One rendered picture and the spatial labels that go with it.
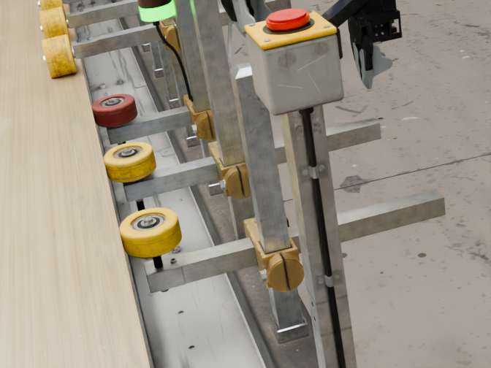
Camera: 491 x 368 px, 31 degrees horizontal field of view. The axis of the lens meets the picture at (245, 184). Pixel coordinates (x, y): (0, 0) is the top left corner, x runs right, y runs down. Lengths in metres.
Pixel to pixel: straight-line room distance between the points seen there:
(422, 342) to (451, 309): 0.16
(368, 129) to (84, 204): 0.49
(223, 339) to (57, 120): 0.51
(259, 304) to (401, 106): 2.50
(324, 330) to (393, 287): 1.66
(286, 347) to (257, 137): 0.31
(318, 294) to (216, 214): 0.72
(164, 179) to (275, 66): 0.67
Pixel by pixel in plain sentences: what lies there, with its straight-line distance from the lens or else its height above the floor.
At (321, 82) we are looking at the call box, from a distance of 0.82.
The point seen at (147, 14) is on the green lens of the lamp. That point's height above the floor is 1.07.
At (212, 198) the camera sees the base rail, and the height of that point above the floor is 0.70.
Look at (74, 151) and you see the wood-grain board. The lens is 1.51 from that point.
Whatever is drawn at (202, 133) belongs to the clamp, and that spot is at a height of 0.84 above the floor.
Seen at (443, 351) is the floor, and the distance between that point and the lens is 2.37.
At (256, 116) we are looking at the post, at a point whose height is 1.04.
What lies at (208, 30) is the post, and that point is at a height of 1.09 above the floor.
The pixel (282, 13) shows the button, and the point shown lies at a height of 1.23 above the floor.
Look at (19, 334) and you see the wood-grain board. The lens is 1.07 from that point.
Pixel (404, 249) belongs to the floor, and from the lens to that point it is 2.78.
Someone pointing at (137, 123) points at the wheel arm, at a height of 0.86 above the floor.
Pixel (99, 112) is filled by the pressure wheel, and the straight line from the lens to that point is 1.65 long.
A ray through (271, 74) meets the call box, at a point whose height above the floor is 1.19.
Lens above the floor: 1.46
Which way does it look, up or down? 26 degrees down
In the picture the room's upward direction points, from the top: 10 degrees counter-clockwise
